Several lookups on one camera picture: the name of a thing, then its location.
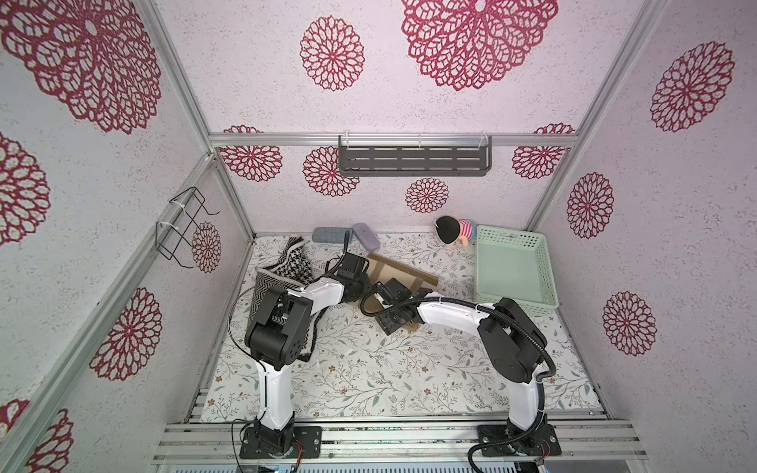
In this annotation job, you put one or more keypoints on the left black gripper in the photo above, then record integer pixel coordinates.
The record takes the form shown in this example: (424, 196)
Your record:
(368, 287)

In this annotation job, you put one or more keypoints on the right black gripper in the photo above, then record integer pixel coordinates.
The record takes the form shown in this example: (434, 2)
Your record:
(392, 316)

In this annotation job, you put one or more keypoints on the black white knitted scarf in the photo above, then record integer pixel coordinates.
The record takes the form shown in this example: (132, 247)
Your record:
(291, 271)

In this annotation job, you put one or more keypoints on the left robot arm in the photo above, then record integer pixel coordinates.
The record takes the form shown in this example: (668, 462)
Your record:
(278, 331)

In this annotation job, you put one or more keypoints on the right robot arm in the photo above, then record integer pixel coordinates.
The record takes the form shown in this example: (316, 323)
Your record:
(516, 347)

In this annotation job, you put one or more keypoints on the mint green plastic basket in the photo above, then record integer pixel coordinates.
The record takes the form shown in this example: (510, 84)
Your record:
(515, 265)

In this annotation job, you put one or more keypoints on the lilac oval case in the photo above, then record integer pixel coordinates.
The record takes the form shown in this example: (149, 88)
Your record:
(366, 237)

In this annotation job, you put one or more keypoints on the grey rectangular case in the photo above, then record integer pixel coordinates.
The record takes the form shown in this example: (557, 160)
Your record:
(326, 235)

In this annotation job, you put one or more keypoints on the floral table mat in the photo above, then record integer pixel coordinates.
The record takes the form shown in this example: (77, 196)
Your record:
(358, 371)

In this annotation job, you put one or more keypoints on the doll with black hair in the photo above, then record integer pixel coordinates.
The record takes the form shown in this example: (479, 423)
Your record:
(451, 231)

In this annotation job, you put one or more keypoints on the dark grey wall shelf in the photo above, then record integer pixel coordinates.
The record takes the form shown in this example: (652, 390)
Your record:
(419, 160)

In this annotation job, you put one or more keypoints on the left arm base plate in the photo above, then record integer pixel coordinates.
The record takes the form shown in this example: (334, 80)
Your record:
(293, 442)

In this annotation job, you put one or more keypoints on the aluminium front rail frame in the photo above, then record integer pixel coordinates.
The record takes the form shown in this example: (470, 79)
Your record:
(444, 439)

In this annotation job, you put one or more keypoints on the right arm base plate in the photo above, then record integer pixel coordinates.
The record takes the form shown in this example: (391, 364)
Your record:
(542, 442)

